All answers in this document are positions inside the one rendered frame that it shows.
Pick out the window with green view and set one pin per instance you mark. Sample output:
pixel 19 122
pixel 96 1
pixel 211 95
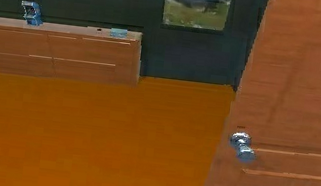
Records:
pixel 196 8

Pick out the brown wooden chest of drawers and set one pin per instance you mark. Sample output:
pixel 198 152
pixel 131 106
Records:
pixel 72 54

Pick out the silver round door knob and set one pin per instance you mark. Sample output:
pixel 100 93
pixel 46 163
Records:
pixel 242 146

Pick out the brown wooden room door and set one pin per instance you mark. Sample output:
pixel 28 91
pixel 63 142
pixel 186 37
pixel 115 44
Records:
pixel 302 97

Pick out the blue arcade machine toy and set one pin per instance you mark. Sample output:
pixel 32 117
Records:
pixel 31 13

